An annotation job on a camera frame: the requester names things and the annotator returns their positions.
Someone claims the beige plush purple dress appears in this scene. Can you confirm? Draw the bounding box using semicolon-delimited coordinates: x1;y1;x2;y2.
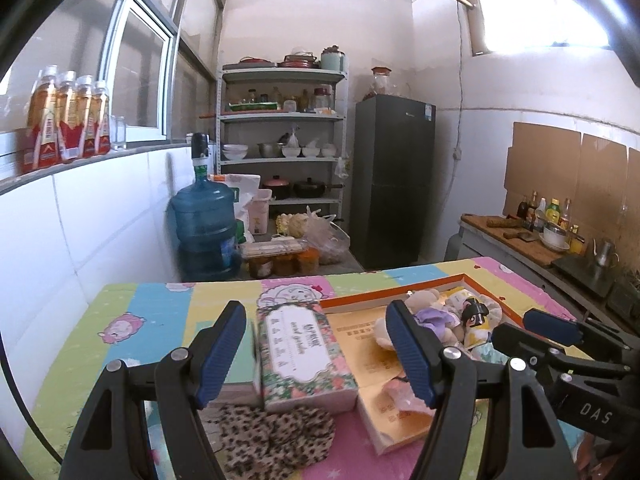
373;289;464;351

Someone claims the leopard print cloth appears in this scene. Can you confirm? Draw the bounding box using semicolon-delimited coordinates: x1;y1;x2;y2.
200;404;335;479

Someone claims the yellow white doll pouch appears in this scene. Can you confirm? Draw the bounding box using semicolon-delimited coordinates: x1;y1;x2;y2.
445;289;503;350

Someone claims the pink plastic packet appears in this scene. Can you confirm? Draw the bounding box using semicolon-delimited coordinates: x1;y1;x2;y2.
383;375;435;416

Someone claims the black induction cooker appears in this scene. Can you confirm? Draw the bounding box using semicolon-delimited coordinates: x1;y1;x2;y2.
551;254;618;299

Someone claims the orange cardboard box tray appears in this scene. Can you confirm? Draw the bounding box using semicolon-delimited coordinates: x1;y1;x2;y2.
321;274;530;454

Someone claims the wooden cutting board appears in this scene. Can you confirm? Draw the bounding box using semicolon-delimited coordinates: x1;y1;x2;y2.
460;214;563;268

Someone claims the colourful cartoon table cloth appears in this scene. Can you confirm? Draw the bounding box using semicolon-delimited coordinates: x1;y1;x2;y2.
36;257;568;479

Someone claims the steel kettle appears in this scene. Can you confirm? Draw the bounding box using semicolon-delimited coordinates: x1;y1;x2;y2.
592;238;620;269

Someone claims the white bowl on counter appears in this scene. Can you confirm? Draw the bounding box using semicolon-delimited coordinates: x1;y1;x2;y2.
539;223;570;252

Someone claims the floral tissue box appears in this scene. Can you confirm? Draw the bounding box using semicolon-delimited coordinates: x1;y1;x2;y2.
257;302;359;415

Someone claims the green yellow oil bottle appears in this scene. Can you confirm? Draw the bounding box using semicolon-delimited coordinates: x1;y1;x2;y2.
544;198;562;226

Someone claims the blue water jug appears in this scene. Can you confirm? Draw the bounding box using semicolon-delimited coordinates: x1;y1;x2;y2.
169;132;241;282

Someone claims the pink plastic bucket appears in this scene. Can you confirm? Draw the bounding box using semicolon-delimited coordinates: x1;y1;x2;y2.
248;188;272;234

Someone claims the plastic bag of food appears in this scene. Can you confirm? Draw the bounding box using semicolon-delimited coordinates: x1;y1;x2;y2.
274;208;350;264

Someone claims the white flour sack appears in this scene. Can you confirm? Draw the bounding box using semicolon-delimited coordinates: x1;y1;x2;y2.
209;174;260;243

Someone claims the dark grey refrigerator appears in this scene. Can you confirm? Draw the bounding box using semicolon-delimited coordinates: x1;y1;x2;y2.
349;94;436;270

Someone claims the white metal shelf rack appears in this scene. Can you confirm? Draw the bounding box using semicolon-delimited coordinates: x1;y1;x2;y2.
213;63;349;217

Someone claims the orange drink bottle pack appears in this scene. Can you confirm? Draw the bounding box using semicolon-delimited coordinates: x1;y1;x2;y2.
22;65;112;172

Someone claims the glass jar on refrigerator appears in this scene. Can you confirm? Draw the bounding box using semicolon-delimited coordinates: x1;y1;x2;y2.
363;66;399;100

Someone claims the mint green pot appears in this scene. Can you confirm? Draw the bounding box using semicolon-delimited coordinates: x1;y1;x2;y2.
320;46;345;72

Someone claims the cardboard wall sheet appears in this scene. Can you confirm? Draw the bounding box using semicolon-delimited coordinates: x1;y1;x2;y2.
503;122;639;266

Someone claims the black cable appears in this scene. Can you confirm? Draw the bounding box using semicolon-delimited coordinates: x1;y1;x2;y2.
0;334;64;466

